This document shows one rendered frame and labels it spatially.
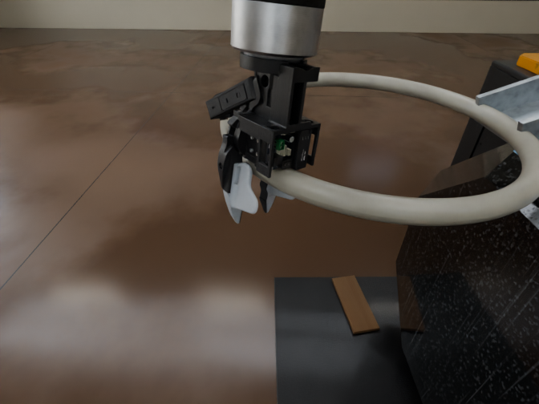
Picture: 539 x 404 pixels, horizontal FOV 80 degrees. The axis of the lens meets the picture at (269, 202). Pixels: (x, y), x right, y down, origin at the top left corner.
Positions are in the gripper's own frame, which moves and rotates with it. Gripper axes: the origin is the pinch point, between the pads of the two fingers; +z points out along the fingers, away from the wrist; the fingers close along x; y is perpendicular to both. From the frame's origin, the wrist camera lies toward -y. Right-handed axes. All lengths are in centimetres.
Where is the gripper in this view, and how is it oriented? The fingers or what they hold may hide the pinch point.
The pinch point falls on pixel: (249, 206)
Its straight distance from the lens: 45.6
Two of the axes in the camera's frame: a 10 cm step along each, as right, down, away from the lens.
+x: 7.7, -2.7, 5.9
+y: 6.4, 4.5, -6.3
